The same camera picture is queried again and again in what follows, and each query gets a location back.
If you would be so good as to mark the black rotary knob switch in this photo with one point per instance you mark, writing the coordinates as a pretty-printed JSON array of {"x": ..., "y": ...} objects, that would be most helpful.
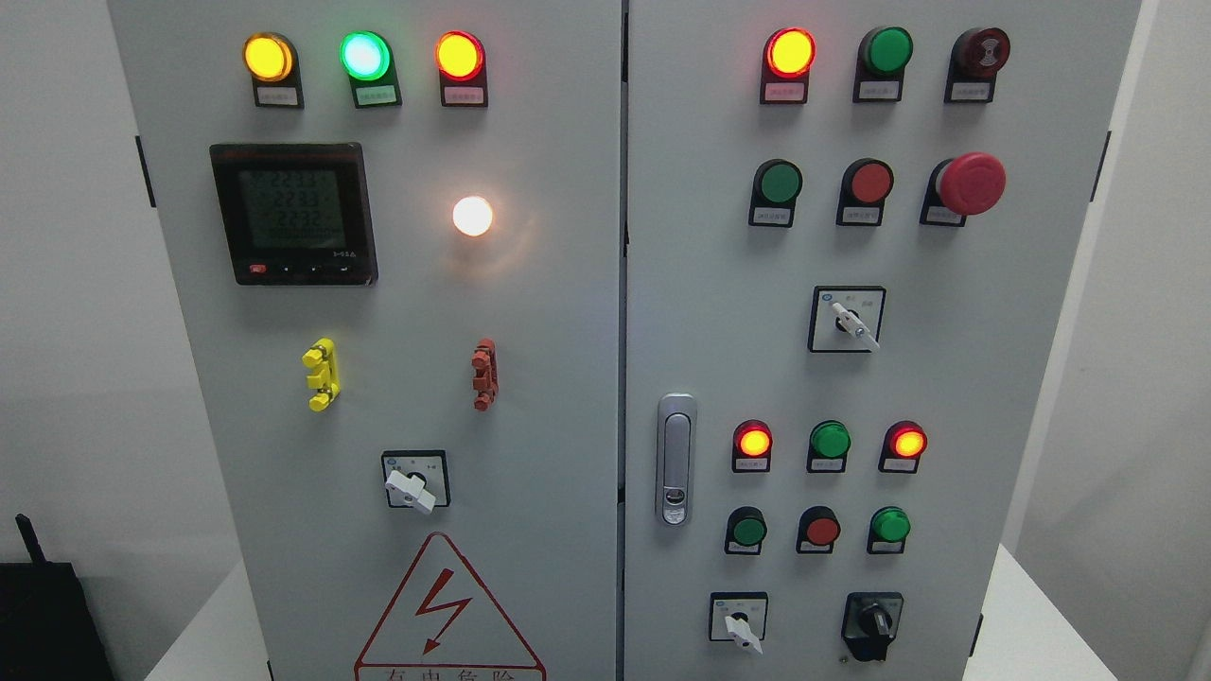
[{"x": 870, "y": 624}]

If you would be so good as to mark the red terminal clip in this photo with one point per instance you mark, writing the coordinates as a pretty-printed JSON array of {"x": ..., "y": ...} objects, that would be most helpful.
[{"x": 485, "y": 379}]

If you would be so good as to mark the red indicator lamp lower left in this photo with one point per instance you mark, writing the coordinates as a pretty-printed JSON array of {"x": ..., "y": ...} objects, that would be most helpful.
[{"x": 752, "y": 447}]

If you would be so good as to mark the red indicator lamp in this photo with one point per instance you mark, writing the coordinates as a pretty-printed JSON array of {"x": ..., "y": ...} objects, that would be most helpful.
[
  {"x": 788, "y": 56},
  {"x": 902, "y": 447},
  {"x": 752, "y": 447}
]

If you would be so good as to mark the white glowing lamp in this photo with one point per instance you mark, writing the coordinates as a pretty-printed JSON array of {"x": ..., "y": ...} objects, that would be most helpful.
[{"x": 472, "y": 216}]

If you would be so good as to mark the green push button lower left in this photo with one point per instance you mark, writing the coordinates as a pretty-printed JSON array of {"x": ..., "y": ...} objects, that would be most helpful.
[{"x": 745, "y": 532}]

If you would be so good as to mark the green push button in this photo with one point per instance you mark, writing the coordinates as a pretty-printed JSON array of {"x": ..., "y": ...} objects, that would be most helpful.
[
  {"x": 888, "y": 529},
  {"x": 745, "y": 532},
  {"x": 776, "y": 186}
]

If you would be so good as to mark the green push button upper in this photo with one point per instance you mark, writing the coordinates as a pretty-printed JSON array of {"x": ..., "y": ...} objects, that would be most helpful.
[{"x": 776, "y": 186}]

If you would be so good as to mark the grey left cabinet door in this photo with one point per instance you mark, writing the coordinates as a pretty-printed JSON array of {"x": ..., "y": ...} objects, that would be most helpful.
[{"x": 533, "y": 479}]

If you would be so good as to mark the grey cabinet door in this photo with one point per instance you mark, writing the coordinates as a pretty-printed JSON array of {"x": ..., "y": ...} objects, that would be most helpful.
[
  {"x": 722, "y": 310},
  {"x": 533, "y": 479}
]

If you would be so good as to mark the green indicator lamp lower middle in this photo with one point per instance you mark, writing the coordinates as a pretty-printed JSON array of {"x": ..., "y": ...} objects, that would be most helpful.
[{"x": 828, "y": 448}]

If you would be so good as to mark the grey right cabinet door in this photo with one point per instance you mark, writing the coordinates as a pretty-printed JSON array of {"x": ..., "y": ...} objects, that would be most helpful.
[{"x": 722, "y": 310}]

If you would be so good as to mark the red push button lower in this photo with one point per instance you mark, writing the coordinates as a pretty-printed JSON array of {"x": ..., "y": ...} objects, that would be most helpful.
[{"x": 818, "y": 530}]

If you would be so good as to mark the red push button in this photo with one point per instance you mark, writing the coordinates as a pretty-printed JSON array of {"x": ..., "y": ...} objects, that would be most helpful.
[
  {"x": 866, "y": 183},
  {"x": 818, "y": 530}
]

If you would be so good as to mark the yellow terminal clip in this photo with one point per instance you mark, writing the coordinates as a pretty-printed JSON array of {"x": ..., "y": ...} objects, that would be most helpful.
[{"x": 323, "y": 376}]

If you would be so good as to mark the red push button upper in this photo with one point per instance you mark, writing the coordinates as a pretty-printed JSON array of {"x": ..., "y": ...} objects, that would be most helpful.
[{"x": 866, "y": 183}]

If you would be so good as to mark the red indicator lamp lower right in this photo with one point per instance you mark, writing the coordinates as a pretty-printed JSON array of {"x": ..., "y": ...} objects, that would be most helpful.
[{"x": 902, "y": 447}]

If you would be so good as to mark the red indicator lamp left door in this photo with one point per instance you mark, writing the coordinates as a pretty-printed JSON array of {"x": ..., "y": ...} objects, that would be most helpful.
[{"x": 461, "y": 61}]

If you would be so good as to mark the red electric hazard sign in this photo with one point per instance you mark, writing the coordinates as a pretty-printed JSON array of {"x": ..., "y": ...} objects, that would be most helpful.
[{"x": 443, "y": 623}]

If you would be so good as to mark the black digital power meter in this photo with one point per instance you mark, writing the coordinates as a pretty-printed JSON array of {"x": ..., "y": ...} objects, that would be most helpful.
[{"x": 296, "y": 214}]

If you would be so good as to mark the green push button lower right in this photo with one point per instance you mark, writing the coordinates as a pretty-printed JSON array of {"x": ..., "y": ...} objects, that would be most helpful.
[{"x": 888, "y": 529}]

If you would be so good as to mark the red indicator lamp top right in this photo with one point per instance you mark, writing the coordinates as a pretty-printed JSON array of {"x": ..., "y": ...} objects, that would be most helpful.
[{"x": 788, "y": 56}]

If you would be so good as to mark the lit green indicator lamp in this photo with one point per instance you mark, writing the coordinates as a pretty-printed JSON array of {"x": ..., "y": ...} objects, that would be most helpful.
[{"x": 370, "y": 68}]

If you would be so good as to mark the red emergency stop button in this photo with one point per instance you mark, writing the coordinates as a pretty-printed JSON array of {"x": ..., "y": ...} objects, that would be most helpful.
[{"x": 968, "y": 185}]

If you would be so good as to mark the green indicator lamp top right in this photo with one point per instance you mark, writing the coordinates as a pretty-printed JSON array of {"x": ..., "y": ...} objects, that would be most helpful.
[{"x": 880, "y": 65}]

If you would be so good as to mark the yellow indicator lamp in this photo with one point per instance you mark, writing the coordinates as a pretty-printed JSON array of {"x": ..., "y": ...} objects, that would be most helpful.
[{"x": 272, "y": 62}]

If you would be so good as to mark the dark red buzzer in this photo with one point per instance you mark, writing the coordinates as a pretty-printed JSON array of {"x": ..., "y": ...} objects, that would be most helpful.
[{"x": 976, "y": 57}]

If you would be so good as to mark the black device with antenna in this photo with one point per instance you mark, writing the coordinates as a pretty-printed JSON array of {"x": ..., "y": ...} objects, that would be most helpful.
[{"x": 47, "y": 632}]

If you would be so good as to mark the silver door handle lock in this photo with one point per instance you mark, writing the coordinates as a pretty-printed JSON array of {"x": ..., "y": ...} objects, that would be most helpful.
[{"x": 676, "y": 419}]

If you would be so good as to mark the white selector switch left door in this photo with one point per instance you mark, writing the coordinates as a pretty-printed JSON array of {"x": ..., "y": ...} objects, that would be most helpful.
[{"x": 416, "y": 480}]

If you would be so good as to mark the white selector switch upper right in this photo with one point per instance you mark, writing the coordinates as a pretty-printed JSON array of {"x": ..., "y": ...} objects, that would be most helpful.
[{"x": 846, "y": 320}]

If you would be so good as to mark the white selector switch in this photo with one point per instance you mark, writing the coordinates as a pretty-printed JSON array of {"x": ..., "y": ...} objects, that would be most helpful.
[
  {"x": 740, "y": 618},
  {"x": 846, "y": 320}
]

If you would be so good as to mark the white selector switch bottom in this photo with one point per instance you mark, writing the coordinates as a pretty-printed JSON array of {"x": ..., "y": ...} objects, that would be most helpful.
[{"x": 740, "y": 618}]

